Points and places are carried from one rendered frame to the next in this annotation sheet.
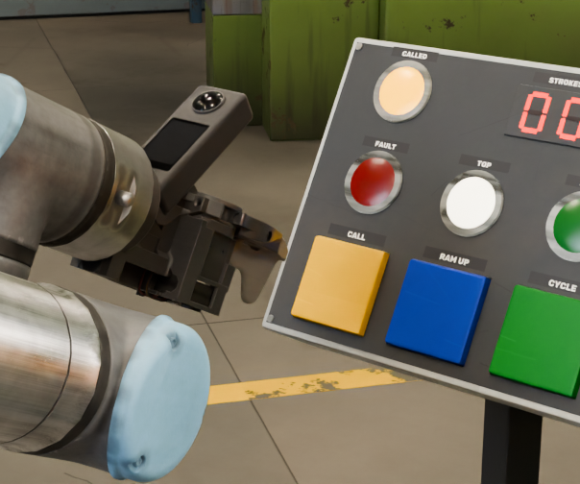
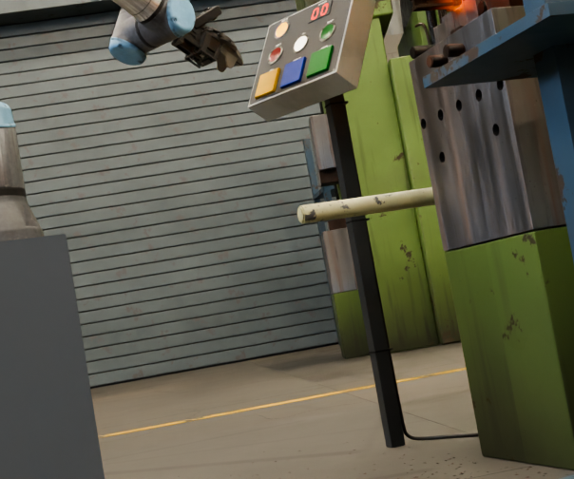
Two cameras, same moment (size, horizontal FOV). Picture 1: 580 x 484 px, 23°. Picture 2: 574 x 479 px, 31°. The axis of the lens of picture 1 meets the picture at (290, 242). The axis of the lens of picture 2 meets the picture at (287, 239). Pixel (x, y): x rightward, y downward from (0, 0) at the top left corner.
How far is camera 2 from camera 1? 1.91 m
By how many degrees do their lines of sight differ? 24
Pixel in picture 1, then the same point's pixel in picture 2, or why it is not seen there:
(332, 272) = (265, 80)
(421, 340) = (288, 80)
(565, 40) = not seen: hidden behind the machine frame
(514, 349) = (312, 67)
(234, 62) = (350, 318)
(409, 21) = (443, 271)
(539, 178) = (316, 28)
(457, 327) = (297, 71)
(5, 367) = not seen: outside the picture
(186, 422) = (188, 19)
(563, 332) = (323, 55)
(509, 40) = not seen: hidden behind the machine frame
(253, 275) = (229, 59)
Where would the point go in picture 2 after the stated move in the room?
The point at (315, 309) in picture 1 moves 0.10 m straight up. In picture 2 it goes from (260, 91) to (255, 55)
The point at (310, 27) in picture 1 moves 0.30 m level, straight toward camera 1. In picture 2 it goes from (387, 285) to (385, 285)
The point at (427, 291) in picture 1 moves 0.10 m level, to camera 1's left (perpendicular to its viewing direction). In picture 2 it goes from (290, 68) to (253, 76)
